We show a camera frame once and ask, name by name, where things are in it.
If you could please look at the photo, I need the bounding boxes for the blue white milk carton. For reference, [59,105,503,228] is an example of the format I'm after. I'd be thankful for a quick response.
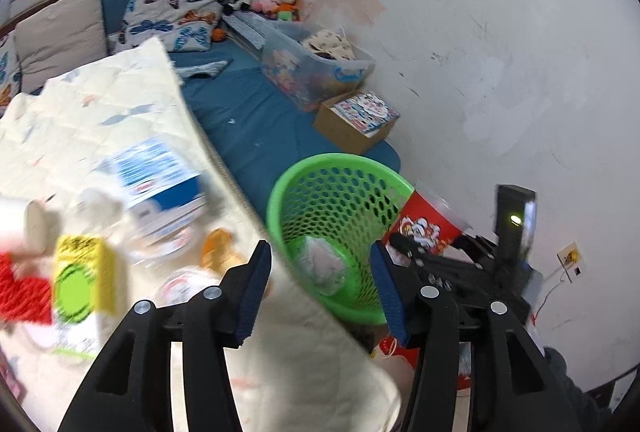
[107,137,208,233]

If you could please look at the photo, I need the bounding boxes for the wall socket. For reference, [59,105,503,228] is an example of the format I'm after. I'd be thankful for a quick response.
[557,242,588,284]

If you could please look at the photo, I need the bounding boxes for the blue bed mattress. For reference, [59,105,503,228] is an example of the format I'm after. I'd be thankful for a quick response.
[100,0,403,225]

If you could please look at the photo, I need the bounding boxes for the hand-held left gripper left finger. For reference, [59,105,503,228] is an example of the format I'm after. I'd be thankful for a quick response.
[57,239,273,432]

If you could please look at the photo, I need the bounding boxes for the yellow green carton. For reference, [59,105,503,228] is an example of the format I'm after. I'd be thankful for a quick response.
[50,234,118,358]

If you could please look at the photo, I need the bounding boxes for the round instant noodle bowl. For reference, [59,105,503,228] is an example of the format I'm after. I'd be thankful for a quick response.
[152,264,223,308]

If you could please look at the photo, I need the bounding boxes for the small butterfly print pillow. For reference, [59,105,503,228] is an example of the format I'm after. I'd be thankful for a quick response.
[0,32,23,108]

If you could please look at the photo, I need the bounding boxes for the red white plastic bag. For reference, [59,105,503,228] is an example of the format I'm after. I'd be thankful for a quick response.
[370,334,473,393]

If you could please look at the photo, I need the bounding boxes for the clear plastic cup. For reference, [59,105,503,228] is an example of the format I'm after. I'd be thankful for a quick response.
[70,186,126,238]

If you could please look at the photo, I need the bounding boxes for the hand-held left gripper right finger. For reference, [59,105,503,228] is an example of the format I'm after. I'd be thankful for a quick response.
[370,242,583,432]

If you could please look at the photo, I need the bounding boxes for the cream quilted blanket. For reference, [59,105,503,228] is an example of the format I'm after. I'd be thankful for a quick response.
[0,36,403,432]

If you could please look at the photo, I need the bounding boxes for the crumpled white paper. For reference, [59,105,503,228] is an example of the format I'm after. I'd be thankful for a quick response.
[297,236,351,297]

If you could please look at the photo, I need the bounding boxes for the large butterfly print pillow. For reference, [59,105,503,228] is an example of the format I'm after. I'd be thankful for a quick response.
[107,0,226,54]

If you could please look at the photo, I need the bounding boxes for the orange snack wrapper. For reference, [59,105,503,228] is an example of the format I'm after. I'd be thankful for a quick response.
[201,228,236,270]

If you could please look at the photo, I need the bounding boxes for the printed booklets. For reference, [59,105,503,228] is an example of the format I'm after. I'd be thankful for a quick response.
[332,92,401,135]

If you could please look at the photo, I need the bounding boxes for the person's right forearm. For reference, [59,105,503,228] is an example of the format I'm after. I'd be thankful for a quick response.
[542,347,613,432]

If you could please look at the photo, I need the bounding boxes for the clear plastic storage bin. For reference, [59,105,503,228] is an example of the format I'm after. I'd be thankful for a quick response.
[260,21,377,113]

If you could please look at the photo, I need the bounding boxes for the grey patterned sock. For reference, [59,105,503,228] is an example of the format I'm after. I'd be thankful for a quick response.
[175,59,235,80]

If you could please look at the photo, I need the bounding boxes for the beige pillow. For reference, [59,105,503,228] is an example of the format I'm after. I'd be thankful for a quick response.
[14,0,108,93]

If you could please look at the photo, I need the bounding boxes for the cardboard box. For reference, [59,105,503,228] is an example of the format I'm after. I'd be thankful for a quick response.
[312,89,401,156]

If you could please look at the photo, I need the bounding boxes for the red printed bucket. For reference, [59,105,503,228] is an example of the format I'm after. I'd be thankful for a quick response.
[382,182,473,263]

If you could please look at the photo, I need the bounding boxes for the white paper cup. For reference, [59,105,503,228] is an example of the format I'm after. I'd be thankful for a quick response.
[0,197,63,258]

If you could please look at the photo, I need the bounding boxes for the red mesh bag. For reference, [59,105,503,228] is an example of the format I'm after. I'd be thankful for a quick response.
[0,252,55,325]

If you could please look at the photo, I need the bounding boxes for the cream patterned cloth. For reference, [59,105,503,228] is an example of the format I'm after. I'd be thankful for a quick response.
[300,28,357,62]

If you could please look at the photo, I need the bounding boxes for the green plastic basket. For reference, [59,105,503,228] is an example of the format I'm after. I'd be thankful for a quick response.
[266,153,417,326]

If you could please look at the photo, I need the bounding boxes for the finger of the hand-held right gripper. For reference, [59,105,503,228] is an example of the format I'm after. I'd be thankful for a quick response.
[389,232,493,300]
[452,234,498,264]

